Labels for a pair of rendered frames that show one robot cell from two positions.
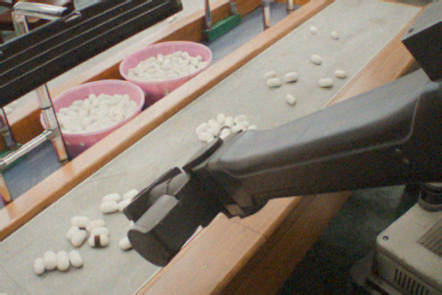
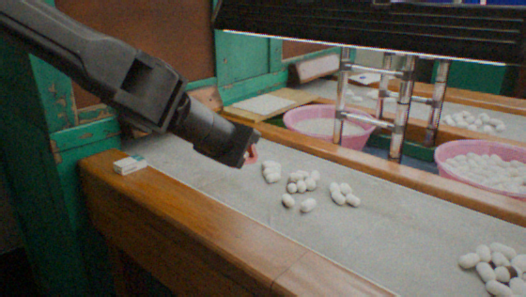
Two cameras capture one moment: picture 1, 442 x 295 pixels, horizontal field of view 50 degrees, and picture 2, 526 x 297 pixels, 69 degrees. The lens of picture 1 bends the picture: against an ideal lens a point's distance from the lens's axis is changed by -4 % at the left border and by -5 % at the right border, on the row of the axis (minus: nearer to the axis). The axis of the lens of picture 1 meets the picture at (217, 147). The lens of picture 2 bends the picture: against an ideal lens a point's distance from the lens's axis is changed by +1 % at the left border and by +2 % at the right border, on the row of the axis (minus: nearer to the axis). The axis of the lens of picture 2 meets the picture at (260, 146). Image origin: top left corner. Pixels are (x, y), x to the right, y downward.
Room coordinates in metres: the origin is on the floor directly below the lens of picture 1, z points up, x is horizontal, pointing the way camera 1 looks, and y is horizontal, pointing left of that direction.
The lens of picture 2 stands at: (0.56, -0.46, 1.15)
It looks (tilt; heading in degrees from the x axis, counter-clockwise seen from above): 24 degrees down; 91
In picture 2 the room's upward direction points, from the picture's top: straight up
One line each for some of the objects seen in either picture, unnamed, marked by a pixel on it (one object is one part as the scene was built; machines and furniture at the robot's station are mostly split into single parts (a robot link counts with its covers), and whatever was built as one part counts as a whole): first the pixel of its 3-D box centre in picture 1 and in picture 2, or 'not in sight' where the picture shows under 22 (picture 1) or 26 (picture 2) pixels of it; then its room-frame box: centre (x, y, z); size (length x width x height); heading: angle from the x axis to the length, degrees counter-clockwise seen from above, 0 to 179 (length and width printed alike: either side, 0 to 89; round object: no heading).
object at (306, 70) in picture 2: not in sight; (317, 67); (0.77, 1.02, 0.83); 0.30 x 0.06 x 0.07; 49
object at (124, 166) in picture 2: not in sight; (130, 164); (0.27, 0.28, 0.77); 0.06 x 0.04 x 0.02; 49
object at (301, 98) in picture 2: not in sight; (271, 103); (0.59, 0.73, 0.77); 0.33 x 0.15 x 0.01; 49
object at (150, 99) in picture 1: (167, 74); not in sight; (1.30, 0.12, 0.72); 0.27 x 0.27 x 0.10
